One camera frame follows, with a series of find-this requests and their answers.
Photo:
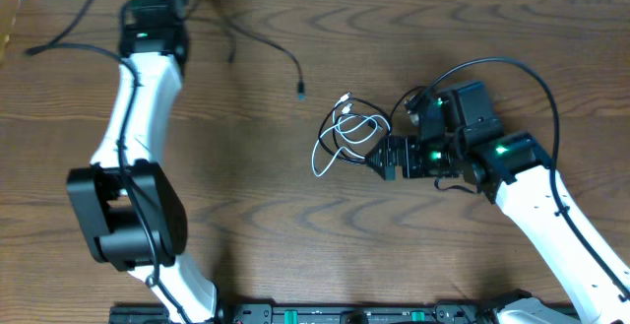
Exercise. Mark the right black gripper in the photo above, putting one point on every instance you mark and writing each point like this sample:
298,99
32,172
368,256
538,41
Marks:
409,144

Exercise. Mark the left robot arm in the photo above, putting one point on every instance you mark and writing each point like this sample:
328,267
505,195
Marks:
128,211

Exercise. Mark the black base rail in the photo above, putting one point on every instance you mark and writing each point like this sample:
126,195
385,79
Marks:
269,314

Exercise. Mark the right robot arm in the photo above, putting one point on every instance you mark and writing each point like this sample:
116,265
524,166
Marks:
460,135

